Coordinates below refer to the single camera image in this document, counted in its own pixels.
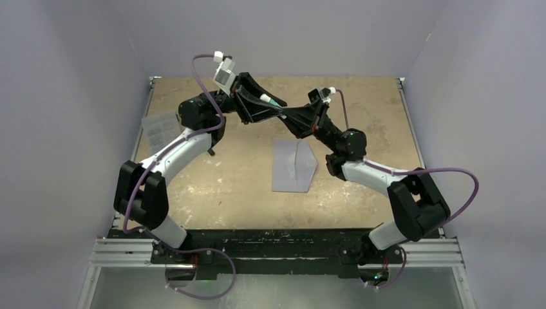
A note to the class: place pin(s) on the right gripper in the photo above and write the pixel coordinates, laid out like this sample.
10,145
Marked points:
307,119

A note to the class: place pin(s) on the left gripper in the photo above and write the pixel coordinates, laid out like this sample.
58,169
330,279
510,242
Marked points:
241,103

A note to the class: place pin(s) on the green white glue stick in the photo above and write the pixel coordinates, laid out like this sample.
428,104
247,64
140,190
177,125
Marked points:
269,100

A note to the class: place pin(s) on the grey envelope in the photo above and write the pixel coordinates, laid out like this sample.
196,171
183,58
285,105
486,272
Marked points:
294,166

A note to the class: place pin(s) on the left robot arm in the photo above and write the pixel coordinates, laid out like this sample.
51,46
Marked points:
141,192

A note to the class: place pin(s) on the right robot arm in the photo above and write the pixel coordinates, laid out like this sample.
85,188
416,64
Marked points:
416,203

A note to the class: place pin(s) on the clear plastic organizer box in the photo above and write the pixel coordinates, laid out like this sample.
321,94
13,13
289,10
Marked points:
160,129

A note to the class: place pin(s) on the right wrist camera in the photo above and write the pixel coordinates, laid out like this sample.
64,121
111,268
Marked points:
321,95

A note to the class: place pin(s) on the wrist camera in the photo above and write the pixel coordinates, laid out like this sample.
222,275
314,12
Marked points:
224,76
321,95

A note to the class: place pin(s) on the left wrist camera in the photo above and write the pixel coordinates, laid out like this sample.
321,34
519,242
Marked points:
224,76

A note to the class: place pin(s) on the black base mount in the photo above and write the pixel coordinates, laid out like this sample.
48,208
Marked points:
335,252

